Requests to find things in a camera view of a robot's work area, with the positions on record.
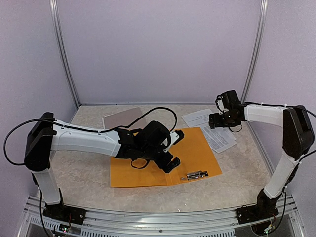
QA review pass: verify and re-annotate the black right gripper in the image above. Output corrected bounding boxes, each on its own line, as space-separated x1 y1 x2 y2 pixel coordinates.
209 111 238 128

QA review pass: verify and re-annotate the orange folder edge clip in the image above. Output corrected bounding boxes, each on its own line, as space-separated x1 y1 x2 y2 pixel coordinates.
180 170 209 181

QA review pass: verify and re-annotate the orange book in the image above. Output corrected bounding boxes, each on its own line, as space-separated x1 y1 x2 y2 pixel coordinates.
110 128 222 188

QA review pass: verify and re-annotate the pink file folder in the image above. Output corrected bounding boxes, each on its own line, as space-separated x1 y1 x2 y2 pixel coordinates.
102 107 143 129

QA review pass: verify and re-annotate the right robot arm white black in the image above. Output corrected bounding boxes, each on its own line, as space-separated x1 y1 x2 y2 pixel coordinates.
208 104 315 199

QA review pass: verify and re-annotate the sheet under right arm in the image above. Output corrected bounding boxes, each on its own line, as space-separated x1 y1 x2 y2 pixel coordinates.
201 126 237 153

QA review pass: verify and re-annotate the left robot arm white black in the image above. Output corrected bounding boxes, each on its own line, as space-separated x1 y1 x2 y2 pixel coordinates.
24 112 184 220

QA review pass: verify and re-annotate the white printed sheet far left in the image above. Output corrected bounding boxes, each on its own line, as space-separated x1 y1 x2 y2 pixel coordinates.
182 109 213 127

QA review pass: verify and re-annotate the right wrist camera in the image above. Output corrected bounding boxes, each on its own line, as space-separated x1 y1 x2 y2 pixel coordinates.
215 90 240 113

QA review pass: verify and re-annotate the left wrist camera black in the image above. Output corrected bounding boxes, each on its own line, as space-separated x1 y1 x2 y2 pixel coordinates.
142 121 185 152

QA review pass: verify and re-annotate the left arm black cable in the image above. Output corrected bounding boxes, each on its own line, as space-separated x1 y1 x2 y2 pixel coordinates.
2 106 178 166

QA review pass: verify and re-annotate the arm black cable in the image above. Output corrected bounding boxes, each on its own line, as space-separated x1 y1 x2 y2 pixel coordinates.
244 101 316 158
2 106 178 166

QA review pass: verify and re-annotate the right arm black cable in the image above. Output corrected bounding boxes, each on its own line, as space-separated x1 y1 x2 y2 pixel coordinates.
244 101 316 158

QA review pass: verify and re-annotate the front aluminium rail base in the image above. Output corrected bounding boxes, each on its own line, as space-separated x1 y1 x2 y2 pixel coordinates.
17 195 304 237

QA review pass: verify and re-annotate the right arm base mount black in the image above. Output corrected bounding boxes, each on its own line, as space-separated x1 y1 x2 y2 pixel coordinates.
236 190 281 224

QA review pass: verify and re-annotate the right aluminium frame post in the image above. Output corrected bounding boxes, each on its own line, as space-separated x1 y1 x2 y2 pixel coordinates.
241 0 268 102

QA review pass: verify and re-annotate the aluminium frame post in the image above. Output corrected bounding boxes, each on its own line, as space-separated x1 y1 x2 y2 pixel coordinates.
49 0 81 109
241 0 268 102

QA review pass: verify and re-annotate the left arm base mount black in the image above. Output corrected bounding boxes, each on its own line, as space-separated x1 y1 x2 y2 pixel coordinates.
43 202 86 225

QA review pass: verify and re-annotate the left aluminium frame post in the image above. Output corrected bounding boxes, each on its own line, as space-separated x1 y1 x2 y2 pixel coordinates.
49 0 81 109

